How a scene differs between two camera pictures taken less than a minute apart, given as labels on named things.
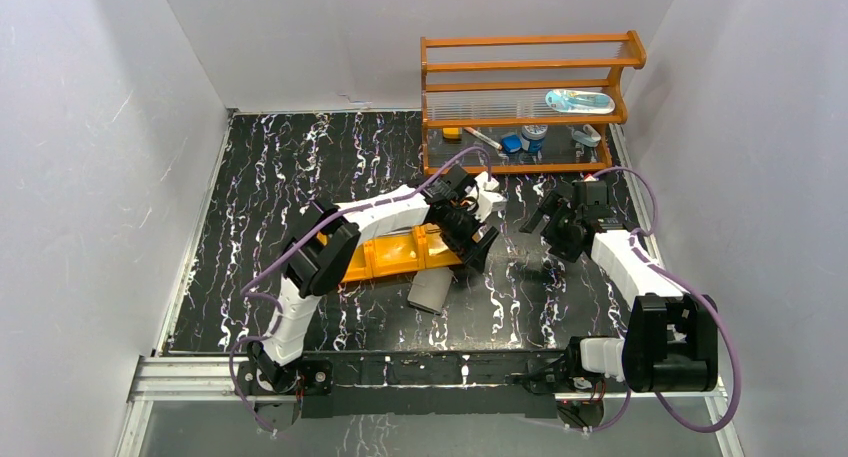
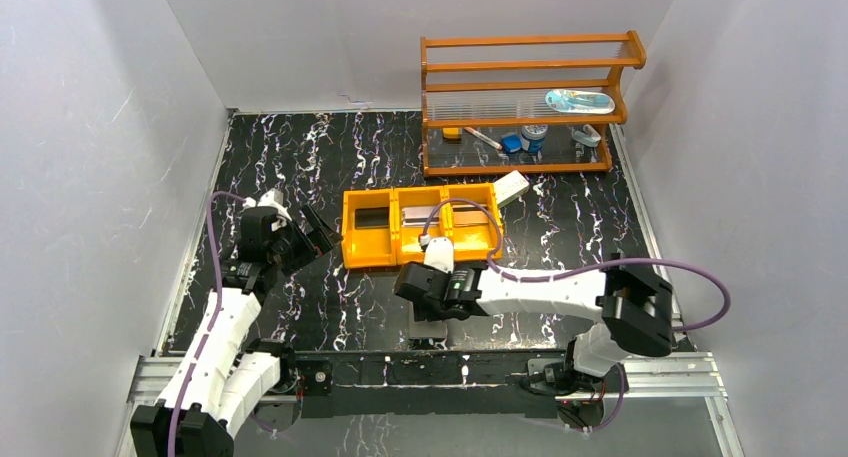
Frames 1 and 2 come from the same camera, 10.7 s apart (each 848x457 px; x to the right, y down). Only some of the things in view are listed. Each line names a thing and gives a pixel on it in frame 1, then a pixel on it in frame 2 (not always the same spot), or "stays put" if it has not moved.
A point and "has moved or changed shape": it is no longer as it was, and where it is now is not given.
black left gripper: (475, 240) to (307, 230)
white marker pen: (483, 138) stays put
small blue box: (511, 143) stays put
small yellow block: (451, 132) stays put
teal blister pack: (580, 101) stays put
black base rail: (408, 384) stays put
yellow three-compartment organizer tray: (420, 247) has moved or changed shape
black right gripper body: (559, 227) to (411, 286)
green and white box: (489, 198) to (510, 187)
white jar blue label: (532, 137) stays put
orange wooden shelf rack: (522, 104) stays put
